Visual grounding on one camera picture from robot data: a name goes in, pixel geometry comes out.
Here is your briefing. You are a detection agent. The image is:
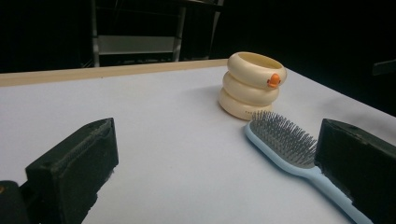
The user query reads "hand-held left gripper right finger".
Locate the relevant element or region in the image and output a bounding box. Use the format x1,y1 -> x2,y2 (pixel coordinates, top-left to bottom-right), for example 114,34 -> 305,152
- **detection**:
313,118 -> 396,224

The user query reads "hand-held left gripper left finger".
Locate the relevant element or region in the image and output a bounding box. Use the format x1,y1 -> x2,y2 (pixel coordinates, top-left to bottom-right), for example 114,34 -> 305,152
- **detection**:
25,117 -> 120,224

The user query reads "light blue hairbrush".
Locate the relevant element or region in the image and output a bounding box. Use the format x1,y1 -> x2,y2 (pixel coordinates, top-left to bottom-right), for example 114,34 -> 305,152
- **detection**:
243,110 -> 375,224

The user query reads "cream ringed duck holder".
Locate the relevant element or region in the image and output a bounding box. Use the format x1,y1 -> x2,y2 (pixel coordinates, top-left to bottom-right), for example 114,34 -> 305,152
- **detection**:
218,50 -> 288,121

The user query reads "grey metal shelf stand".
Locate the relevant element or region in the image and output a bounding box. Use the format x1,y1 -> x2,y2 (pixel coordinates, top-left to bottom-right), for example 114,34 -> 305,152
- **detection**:
90,0 -> 225,68

